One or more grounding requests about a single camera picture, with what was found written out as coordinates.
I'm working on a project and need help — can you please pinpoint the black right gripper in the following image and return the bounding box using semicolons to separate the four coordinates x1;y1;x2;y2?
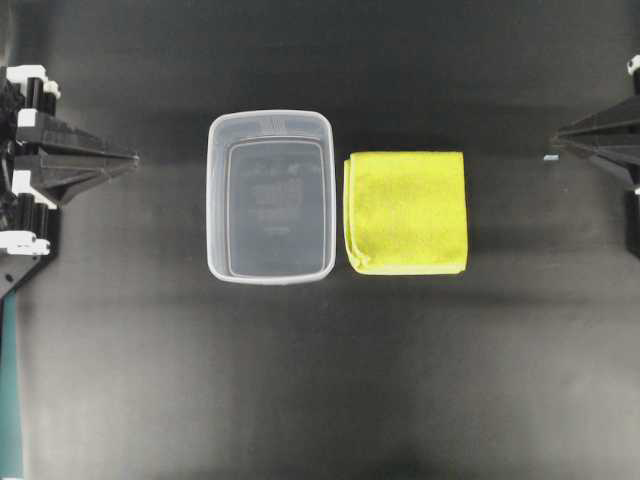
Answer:
551;55;639;257

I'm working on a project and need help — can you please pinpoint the yellow folded towel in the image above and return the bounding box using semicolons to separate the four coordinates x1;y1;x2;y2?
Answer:
343;151;468;275

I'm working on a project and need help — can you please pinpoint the clear plastic container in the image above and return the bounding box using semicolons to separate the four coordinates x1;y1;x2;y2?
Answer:
206;110;337;285

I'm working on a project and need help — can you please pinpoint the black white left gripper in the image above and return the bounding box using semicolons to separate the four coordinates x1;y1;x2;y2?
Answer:
1;65;139;298

